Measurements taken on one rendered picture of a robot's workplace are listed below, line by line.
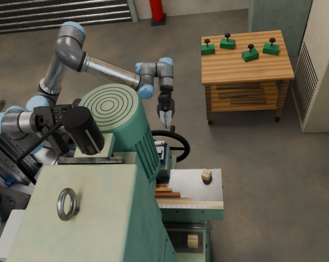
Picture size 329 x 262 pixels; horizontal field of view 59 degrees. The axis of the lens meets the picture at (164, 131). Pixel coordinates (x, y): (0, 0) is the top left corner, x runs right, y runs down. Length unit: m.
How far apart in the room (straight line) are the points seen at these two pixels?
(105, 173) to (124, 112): 0.18
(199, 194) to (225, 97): 1.43
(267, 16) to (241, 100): 0.87
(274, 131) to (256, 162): 0.35
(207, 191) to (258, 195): 1.04
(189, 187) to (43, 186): 0.73
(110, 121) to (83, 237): 0.28
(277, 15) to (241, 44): 0.59
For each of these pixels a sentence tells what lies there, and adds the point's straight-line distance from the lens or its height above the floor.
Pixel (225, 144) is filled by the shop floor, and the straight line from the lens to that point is 2.47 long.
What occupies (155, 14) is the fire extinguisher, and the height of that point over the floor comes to 0.14.
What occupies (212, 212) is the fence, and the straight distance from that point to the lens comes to 1.18.
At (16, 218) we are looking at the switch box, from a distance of 0.71.
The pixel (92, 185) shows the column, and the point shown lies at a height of 1.52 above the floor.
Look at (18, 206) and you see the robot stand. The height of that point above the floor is 0.82.
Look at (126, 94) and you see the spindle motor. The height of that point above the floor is 1.50.
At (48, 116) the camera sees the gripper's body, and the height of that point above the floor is 1.38.
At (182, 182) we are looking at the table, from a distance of 1.27.
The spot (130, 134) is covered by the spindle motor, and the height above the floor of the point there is 1.46.
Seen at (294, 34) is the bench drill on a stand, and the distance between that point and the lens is 3.14.
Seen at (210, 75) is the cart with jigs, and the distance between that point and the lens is 2.25.
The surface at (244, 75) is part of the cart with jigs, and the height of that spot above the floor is 0.53.
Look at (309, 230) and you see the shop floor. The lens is 2.22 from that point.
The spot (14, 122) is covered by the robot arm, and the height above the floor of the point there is 1.37.
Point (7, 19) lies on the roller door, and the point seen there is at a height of 0.21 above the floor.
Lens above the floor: 2.02
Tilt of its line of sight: 51 degrees down
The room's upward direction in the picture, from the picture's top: 14 degrees counter-clockwise
